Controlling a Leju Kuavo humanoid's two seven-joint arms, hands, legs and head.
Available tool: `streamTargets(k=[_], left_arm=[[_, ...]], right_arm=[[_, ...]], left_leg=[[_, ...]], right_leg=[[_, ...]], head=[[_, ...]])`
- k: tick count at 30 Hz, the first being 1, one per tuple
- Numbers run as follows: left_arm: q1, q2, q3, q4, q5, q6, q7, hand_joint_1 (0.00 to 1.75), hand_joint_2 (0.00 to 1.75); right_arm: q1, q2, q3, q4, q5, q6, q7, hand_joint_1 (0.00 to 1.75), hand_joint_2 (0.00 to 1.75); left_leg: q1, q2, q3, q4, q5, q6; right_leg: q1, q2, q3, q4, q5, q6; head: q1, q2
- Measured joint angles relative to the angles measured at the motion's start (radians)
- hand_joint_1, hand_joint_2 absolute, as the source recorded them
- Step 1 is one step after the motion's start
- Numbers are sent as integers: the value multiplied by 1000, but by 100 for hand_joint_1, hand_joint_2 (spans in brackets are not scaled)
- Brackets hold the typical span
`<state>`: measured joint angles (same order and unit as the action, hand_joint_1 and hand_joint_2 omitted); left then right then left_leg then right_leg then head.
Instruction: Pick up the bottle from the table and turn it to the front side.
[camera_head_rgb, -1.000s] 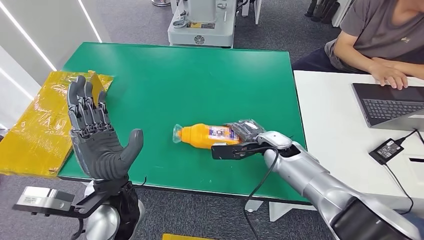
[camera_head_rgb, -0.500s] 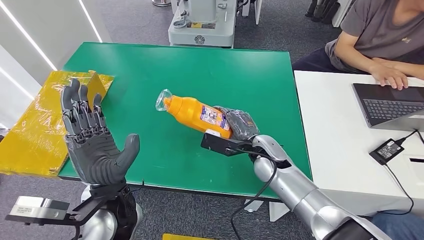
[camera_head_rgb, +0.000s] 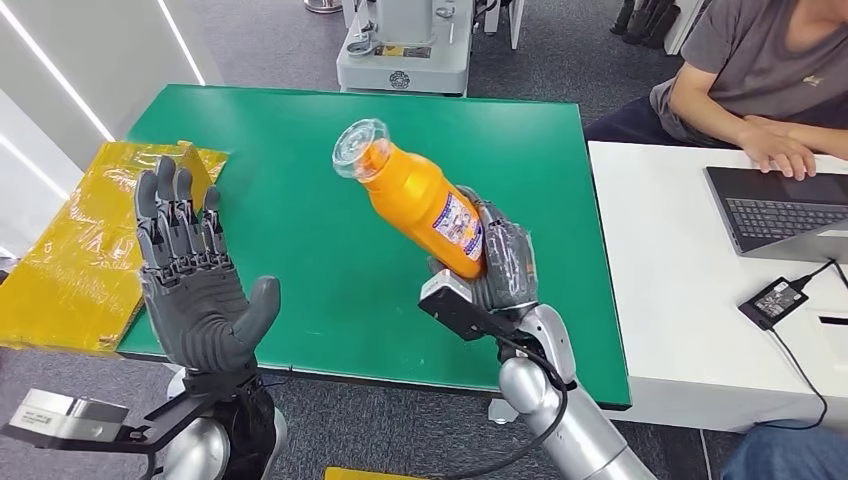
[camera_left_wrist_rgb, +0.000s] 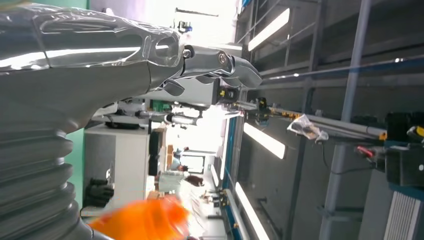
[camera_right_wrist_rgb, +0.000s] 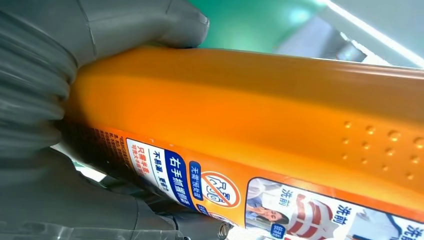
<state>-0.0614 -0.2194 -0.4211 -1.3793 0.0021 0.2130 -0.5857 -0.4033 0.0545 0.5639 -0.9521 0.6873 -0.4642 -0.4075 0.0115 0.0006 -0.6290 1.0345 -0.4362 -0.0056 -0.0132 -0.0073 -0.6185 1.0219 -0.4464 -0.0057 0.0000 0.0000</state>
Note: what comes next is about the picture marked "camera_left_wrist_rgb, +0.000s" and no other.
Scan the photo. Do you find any orange bottle with label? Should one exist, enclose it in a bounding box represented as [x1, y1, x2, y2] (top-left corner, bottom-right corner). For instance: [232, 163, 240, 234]
[87, 196, 192, 240]

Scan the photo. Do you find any pale grey machine base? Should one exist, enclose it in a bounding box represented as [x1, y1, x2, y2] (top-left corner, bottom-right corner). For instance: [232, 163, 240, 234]
[82, 77, 248, 215]

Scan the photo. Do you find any black bulky object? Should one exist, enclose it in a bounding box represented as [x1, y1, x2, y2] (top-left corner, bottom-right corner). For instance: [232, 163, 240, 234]
[82, 178, 116, 209]

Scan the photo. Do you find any person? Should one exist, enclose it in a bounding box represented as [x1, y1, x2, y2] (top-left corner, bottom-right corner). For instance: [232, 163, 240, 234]
[169, 147, 190, 172]
[158, 170, 205, 195]

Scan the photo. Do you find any long ceiling light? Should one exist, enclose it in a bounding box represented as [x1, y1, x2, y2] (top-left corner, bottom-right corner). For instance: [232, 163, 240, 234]
[234, 182, 271, 240]
[242, 122, 286, 161]
[247, 7, 291, 52]

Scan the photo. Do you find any clear plastic bag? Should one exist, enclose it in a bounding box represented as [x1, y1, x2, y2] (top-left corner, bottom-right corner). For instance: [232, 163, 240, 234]
[286, 114, 329, 143]

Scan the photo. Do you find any black gantry equipment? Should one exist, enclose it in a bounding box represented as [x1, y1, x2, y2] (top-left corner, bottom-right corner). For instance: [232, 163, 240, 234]
[384, 110, 424, 187]

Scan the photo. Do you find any grey metal frame post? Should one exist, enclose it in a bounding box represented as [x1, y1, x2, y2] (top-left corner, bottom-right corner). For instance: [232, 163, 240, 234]
[318, 0, 373, 240]

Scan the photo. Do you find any metal gantry rail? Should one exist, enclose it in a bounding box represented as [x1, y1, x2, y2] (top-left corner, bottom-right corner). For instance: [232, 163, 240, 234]
[238, 99, 388, 141]

